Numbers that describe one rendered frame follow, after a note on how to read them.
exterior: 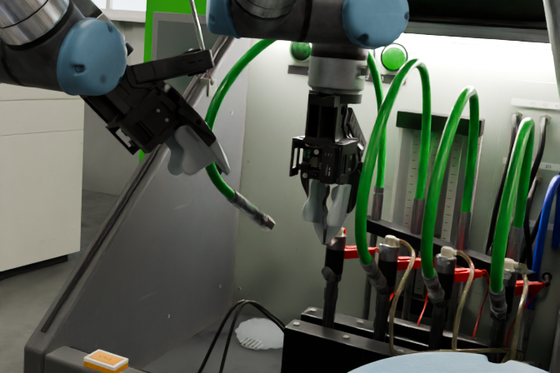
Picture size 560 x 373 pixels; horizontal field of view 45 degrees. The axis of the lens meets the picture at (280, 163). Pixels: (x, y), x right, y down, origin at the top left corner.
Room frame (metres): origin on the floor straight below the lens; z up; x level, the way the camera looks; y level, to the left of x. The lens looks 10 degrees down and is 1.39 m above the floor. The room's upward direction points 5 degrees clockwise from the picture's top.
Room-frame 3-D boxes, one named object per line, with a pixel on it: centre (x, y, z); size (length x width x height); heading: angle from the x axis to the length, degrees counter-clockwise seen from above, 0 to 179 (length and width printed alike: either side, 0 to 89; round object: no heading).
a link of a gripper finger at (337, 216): (0.89, -0.08, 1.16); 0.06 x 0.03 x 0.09; 156
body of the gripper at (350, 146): (0.89, -0.06, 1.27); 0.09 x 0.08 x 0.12; 156
